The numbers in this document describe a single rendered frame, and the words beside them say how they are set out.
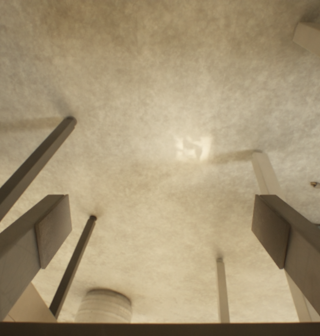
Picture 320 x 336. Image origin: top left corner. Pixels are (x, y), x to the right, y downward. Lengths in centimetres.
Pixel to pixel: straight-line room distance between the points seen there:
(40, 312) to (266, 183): 82
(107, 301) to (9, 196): 161
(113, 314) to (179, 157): 150
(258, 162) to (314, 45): 43
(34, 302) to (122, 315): 147
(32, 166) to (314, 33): 85
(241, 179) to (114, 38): 77
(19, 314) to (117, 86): 76
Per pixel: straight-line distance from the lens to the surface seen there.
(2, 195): 75
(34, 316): 86
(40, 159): 84
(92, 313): 220
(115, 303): 222
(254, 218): 17
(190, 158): 105
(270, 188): 87
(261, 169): 94
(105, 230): 153
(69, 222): 17
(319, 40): 73
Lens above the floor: 85
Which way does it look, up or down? 51 degrees down
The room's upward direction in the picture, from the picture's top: 169 degrees counter-clockwise
